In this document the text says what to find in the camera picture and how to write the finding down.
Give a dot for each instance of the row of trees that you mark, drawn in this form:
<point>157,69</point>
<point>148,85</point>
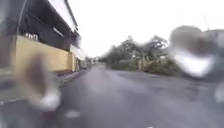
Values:
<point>140,55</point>

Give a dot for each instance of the grey asphalt road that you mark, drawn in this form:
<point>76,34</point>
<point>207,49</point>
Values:
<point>126,96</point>

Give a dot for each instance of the building with metal grille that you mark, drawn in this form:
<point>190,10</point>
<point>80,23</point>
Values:
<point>43,20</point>

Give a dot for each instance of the yellow wall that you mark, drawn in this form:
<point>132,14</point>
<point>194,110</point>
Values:
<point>43,55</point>

